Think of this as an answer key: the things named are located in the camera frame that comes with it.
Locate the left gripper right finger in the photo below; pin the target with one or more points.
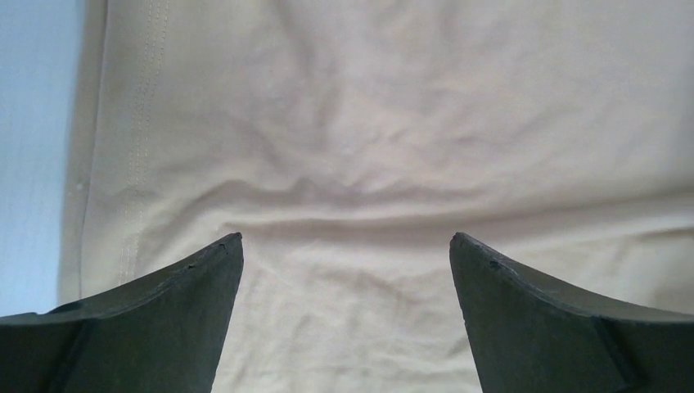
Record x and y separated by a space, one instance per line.
531 332

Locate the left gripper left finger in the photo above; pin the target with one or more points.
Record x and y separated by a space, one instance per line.
163 332

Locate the beige t-shirt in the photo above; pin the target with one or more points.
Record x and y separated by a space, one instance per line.
347 141

